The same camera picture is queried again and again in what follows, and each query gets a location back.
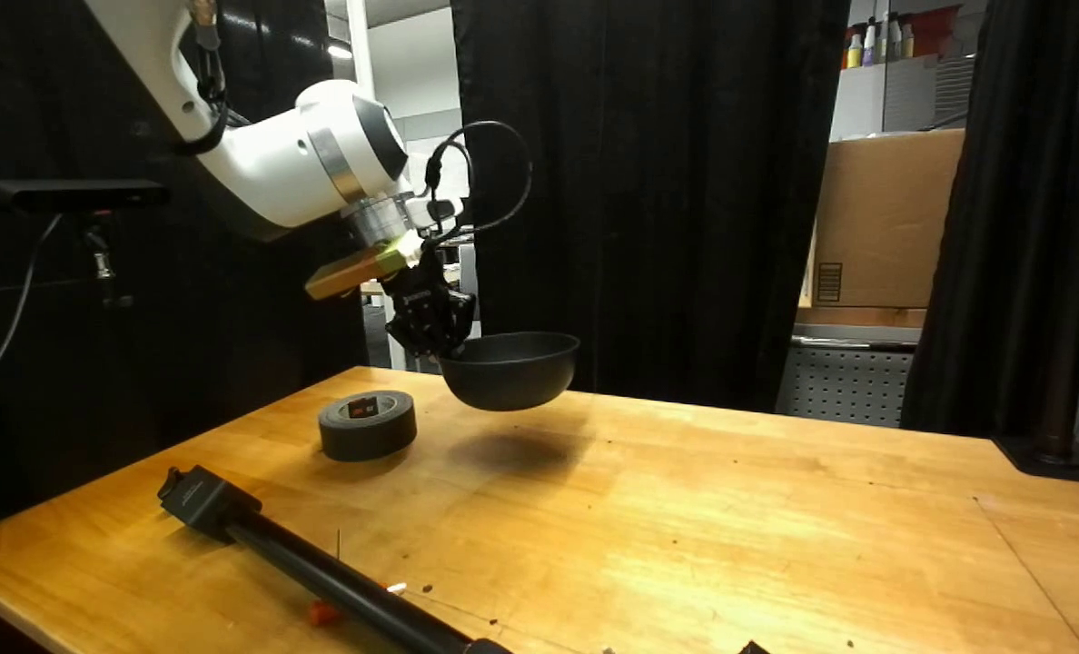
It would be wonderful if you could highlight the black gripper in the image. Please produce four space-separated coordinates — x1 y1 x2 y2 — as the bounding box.
387 247 476 356

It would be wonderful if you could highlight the black bowl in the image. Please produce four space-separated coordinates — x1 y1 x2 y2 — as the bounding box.
441 331 579 411

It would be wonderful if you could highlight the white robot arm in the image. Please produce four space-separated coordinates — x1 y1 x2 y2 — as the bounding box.
85 0 476 356

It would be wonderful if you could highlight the black tape roll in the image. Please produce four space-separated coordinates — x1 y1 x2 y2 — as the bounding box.
319 388 419 460

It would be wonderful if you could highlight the black centre curtain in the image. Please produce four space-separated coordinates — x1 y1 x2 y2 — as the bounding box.
450 0 851 411

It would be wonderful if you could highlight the black curtain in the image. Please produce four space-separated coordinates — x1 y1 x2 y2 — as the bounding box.
901 0 1079 449
450 0 851 411

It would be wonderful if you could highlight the small orange piece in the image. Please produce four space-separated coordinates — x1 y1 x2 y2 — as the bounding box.
311 601 341 630

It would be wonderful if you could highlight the cardboard box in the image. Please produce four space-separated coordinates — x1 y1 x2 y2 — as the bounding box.
814 130 963 309

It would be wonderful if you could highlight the black right curtain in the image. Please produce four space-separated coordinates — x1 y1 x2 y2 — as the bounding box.
901 0 1079 449

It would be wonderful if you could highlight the black stand base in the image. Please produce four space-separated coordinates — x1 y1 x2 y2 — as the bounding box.
1000 441 1079 482

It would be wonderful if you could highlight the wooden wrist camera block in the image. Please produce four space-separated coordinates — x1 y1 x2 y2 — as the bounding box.
304 231 423 303

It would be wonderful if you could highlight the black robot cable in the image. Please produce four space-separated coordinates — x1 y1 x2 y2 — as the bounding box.
423 115 537 247

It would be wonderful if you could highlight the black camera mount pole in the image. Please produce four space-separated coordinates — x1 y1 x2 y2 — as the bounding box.
157 465 509 654

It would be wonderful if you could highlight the black stereo camera bar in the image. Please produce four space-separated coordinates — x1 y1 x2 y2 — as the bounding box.
0 179 171 212

